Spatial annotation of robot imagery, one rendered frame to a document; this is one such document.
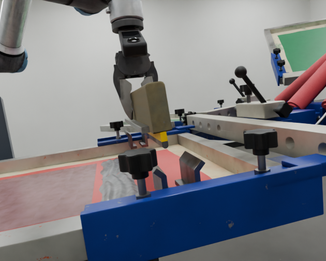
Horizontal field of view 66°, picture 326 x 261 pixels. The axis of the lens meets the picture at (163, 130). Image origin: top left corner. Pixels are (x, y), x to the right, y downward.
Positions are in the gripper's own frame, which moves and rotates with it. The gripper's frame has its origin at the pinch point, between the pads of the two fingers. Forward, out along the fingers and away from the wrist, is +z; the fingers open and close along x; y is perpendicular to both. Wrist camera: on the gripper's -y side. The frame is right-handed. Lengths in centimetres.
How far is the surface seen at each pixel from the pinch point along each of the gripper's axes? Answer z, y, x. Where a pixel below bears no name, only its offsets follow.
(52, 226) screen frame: 10.0, -27.3, 15.3
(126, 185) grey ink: 13.1, -8.5, 5.7
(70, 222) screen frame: 10.0, -27.3, 13.3
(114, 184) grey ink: 13.2, -6.7, 8.1
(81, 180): 13.6, 1.9, 15.2
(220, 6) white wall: -151, 380, -221
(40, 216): 13.5, -14.7, 20.1
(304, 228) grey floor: 109, 97, -127
